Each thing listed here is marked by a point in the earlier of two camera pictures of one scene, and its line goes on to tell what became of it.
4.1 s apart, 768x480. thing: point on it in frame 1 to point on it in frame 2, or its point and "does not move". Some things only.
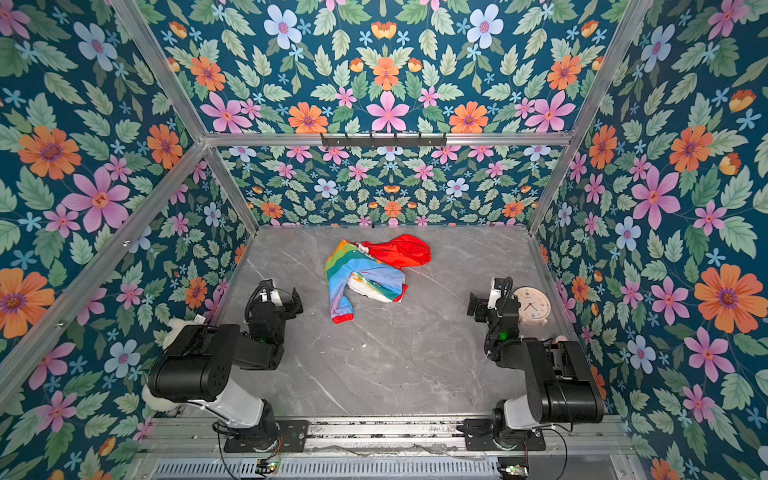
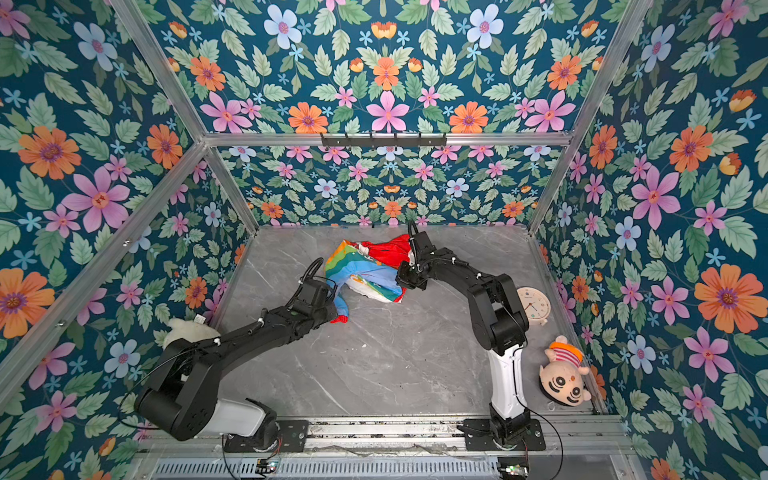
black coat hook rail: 384,140 does not move
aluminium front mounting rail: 592,436 does not move
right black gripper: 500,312 to 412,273
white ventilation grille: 329,469 does not move
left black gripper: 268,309 to 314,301
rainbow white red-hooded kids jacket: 371,269 does not move
